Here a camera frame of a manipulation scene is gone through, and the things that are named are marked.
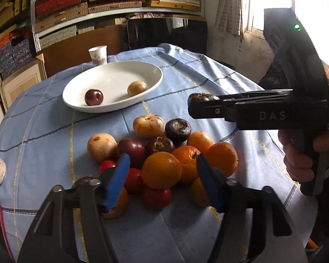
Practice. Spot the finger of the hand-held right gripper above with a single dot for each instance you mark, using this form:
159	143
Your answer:
252	95
208	110

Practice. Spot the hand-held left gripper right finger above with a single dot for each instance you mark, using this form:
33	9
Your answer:
208	182

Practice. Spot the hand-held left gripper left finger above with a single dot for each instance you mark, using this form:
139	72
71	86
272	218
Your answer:
118	182

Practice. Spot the orange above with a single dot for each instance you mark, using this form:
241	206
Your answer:
198	193
222	157
120	204
187	161
161	169

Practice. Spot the yellow-green citrus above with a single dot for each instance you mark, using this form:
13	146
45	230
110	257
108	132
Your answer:
199	141

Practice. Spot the dark purple mangosteen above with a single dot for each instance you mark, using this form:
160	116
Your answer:
82	182
178	130
159	145

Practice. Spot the tan round fruit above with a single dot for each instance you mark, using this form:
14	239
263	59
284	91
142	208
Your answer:
148	126
101	146
137	87

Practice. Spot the white oval plate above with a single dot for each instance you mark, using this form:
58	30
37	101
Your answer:
112	76

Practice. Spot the person's right hand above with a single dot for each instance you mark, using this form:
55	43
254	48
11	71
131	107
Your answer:
297	167

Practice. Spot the small red tomato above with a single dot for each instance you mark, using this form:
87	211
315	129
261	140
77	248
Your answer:
106	165
156	197
133	180

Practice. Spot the dark red plum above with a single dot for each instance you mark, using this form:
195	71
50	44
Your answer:
131	149
94	97

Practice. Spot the window with brick surround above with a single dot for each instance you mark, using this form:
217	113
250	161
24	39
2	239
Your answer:
312	11

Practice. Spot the blue checked tablecloth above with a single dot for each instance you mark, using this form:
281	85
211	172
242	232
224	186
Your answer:
57	131

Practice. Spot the black glossy panel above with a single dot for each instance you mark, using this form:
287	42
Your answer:
167	35

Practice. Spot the pink floral cloth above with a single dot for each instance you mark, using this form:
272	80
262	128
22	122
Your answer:
159	15

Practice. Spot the white printed paper cup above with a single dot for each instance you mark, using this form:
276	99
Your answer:
98	56

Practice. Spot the brown wooden board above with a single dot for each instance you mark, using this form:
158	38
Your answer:
79	49

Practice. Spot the stack of blue floral boxes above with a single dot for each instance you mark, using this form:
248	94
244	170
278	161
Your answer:
13	54

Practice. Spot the wooden picture frame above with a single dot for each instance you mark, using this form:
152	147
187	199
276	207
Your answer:
19	85

